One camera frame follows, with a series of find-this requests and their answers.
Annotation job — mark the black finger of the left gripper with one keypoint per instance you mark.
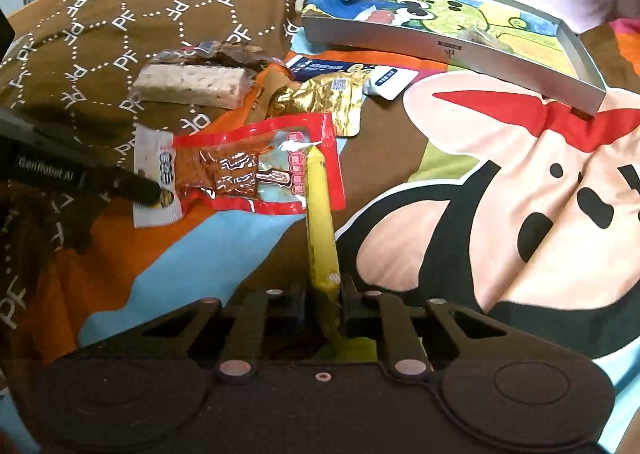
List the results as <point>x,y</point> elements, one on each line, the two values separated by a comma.
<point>33,157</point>

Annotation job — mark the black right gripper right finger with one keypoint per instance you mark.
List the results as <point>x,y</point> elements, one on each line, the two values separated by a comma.
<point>384,318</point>

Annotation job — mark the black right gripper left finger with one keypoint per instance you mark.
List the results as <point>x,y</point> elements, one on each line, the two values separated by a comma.
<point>261,328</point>

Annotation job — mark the yellow cracker snack packet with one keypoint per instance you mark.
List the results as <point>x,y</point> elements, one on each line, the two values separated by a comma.
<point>325,275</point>

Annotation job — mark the red spicy tofu snack packet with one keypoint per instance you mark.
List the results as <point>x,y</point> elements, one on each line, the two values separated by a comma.
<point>259,168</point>

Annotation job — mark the clear rice cracker bar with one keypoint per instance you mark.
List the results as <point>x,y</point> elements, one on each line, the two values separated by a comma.
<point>209,86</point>

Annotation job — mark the gold foil snack packet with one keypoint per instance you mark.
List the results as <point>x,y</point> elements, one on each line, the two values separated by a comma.
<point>278,94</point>

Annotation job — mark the brown PF patterned pillow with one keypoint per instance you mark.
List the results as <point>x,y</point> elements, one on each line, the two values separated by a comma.
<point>74,62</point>

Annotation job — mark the colourful cartoon bedsheet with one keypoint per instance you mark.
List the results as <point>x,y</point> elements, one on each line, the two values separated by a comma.
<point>507,225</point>

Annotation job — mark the dark brown snack wrapper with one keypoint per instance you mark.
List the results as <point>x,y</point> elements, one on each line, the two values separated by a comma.
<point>217,53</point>

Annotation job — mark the blue white snack sachet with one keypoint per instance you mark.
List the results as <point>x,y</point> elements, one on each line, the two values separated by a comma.
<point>385,81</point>

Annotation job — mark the grey cardboard box lid tray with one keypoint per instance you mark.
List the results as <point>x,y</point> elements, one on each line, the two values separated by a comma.
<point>505,39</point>

